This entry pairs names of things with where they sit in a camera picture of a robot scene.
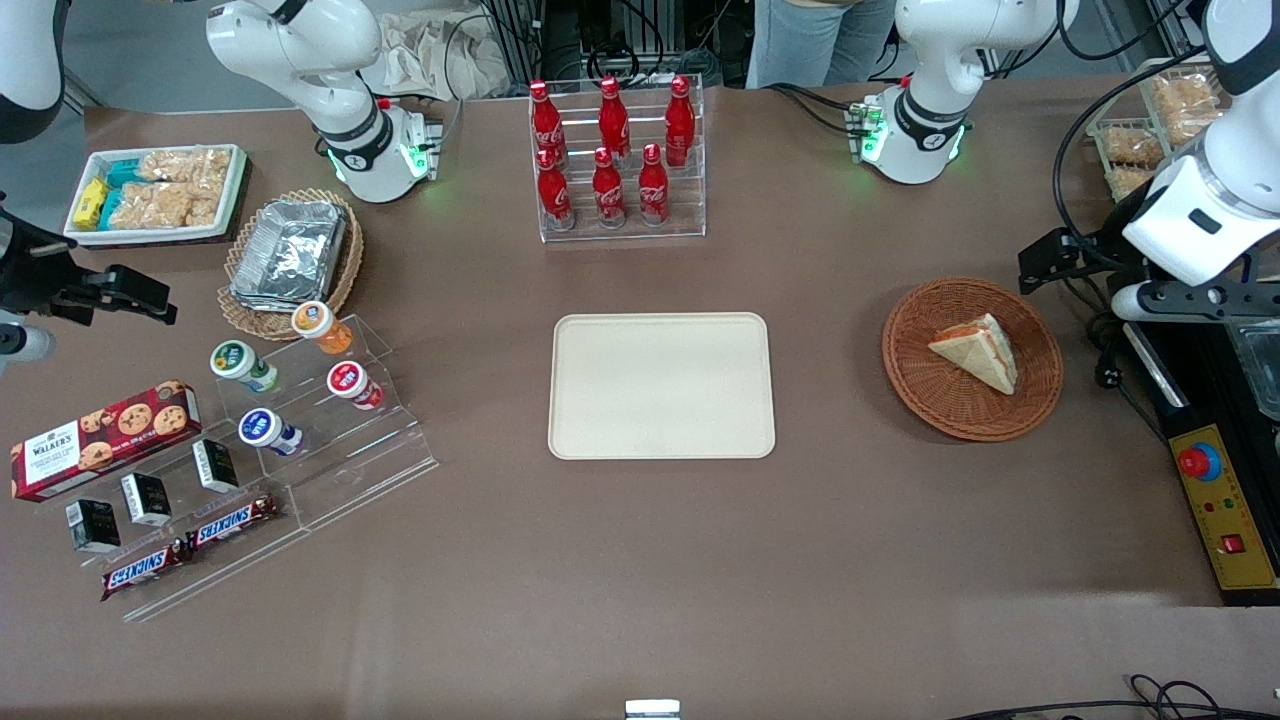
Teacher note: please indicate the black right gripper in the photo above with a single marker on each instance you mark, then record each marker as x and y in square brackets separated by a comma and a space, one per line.
[32, 275]

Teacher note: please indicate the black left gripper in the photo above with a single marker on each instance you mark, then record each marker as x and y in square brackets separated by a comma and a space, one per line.
[1112, 243]

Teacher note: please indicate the triangle sandwich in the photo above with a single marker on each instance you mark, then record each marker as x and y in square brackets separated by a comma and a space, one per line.
[978, 355]

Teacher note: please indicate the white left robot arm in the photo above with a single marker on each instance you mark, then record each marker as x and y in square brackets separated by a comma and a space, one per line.
[940, 60]

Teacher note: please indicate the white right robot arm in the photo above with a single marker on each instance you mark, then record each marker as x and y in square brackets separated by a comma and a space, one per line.
[300, 50]

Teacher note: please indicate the tan oval wicker basket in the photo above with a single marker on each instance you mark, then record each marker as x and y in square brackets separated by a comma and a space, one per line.
[245, 318]

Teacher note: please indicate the white rectangular snack tray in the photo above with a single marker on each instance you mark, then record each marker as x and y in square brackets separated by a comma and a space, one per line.
[232, 190]

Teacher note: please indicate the brown round wicker basket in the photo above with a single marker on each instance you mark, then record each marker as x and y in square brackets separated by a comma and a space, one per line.
[930, 400]

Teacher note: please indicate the beige plastic serving tray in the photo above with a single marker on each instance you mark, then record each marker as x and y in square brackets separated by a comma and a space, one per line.
[660, 385]

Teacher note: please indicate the teal snack packet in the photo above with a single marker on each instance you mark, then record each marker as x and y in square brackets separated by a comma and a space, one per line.
[122, 174]
[112, 207]

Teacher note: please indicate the rice cracker snack packet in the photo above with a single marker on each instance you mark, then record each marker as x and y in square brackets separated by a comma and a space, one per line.
[1132, 146]
[1185, 105]
[165, 205]
[190, 165]
[1130, 182]

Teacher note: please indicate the yellow snack packet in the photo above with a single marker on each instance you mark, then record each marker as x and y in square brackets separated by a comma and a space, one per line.
[92, 203]

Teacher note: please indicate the green lid gum jar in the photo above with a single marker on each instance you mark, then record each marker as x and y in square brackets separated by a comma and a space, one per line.
[238, 362]

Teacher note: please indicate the red Walkers cookie box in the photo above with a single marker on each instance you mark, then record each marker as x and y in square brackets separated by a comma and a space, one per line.
[100, 440]

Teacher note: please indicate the stack of foil trays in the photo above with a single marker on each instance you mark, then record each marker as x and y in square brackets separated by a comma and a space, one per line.
[290, 250]

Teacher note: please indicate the blue lid gum jar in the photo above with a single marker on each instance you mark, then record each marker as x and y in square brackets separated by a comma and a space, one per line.
[262, 430]

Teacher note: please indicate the orange lid gum jar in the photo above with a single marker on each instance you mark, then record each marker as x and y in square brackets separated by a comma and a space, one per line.
[318, 325]

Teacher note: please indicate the small black carton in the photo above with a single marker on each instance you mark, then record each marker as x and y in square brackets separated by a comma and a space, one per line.
[147, 500]
[93, 525]
[216, 466]

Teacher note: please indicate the red lid gum jar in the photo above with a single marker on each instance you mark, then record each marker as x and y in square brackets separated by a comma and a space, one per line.
[350, 382]

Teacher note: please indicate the clear plastic container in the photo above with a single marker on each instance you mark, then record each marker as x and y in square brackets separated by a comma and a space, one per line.
[1260, 370]

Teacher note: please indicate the Snickers chocolate bar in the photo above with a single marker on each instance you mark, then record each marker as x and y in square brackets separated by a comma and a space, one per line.
[145, 570]
[232, 522]

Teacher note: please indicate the clear acrylic stepped stand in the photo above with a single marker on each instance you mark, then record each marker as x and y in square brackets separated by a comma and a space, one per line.
[370, 460]
[230, 575]

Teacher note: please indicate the black yellow control box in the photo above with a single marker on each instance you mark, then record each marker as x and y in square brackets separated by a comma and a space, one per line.
[1225, 520]

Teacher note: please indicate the person in blue jeans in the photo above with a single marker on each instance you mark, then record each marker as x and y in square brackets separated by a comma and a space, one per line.
[800, 40]

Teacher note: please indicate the clear acrylic bottle rack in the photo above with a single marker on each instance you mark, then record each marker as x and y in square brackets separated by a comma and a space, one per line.
[690, 215]

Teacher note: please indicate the crumpled beige bag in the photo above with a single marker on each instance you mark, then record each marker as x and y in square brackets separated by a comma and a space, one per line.
[430, 55]

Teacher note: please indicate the red cola bottle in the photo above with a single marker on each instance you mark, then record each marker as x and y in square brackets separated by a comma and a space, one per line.
[680, 120]
[653, 190]
[613, 115]
[545, 120]
[555, 195]
[608, 195]

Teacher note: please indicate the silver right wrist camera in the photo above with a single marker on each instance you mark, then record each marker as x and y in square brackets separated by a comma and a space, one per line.
[25, 345]

